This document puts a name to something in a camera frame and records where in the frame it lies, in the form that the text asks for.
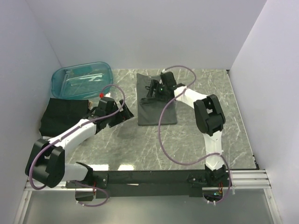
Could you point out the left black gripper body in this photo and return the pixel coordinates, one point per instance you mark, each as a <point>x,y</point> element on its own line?
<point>115,109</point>

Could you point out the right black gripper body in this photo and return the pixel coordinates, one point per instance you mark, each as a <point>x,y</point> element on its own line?
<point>161,94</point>

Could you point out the grey t-shirt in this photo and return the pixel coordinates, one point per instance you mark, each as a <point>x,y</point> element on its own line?
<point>149,114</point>

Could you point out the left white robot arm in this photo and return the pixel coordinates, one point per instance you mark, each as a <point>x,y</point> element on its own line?
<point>46,163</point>

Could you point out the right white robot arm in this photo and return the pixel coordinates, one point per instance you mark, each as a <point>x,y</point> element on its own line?
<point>209,118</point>

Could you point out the teal plastic bin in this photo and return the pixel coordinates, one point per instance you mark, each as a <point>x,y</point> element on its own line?
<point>81,81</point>

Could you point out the folded black t-shirt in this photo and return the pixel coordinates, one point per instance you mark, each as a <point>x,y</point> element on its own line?
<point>62,114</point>

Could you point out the black base beam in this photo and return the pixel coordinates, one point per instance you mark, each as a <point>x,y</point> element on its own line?
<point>149,183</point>

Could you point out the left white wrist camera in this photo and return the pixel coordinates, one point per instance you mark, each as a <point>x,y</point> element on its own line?
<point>101,95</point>

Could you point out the aluminium frame rail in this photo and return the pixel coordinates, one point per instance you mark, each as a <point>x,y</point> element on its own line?
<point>247,179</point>

